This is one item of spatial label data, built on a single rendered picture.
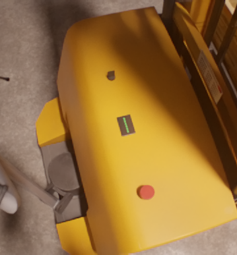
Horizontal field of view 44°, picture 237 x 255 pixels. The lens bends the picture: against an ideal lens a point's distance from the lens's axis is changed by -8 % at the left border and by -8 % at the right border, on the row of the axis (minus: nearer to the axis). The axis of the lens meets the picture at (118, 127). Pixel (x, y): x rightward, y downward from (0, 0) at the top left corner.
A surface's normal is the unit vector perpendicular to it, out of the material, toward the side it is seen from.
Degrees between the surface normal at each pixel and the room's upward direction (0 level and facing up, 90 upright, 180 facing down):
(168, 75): 0
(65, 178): 0
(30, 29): 0
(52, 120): 22
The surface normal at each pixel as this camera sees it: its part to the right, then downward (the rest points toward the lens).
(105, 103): -0.25, -0.31
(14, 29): -0.02, -0.38
